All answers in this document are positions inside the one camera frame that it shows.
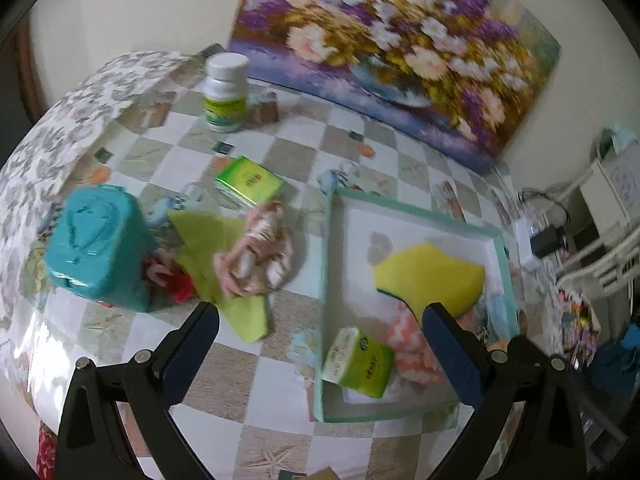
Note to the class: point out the green cloth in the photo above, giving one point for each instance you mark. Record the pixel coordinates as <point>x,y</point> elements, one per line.
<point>200,240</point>

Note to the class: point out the green white tissue pack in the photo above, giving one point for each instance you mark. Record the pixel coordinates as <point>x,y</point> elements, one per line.
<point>357,362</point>

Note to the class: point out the red pink scrunchie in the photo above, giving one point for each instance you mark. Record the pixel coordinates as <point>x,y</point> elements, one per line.
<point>177,285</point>

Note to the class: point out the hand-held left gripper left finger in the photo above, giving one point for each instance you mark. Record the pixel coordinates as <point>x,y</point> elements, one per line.
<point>192,355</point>

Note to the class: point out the yellow sponge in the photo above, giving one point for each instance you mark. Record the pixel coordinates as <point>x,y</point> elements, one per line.
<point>430,275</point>

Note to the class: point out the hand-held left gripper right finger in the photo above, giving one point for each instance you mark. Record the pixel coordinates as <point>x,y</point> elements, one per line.
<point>452,355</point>

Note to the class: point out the white chair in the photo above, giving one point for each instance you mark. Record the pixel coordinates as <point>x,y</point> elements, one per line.
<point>605,260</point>

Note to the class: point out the black power adapter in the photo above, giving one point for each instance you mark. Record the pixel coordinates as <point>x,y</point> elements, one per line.
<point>547,240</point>

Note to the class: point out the teal plastic toy box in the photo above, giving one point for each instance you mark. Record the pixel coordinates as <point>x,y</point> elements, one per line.
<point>95,240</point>

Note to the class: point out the flower painting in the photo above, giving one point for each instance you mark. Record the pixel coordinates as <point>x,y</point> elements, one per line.
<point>400,45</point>

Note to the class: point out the pink white fluffy cloth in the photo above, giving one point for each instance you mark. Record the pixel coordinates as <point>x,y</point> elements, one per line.
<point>405,345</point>

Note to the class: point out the grey floral tablecloth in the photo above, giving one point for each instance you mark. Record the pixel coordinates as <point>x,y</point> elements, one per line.
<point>60,135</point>

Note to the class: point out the checked plastic tablecloth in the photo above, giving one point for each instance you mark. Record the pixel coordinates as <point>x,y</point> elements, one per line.
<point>300,140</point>

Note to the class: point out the teal rimmed white tray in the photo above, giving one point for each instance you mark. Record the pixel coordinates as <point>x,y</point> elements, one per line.
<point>360,225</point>

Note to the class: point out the beige floral scrunchie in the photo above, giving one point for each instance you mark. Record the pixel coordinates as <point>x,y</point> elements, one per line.
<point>260,240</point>

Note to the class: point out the white pill bottle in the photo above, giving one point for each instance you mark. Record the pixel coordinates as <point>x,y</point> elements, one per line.
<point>225,90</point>

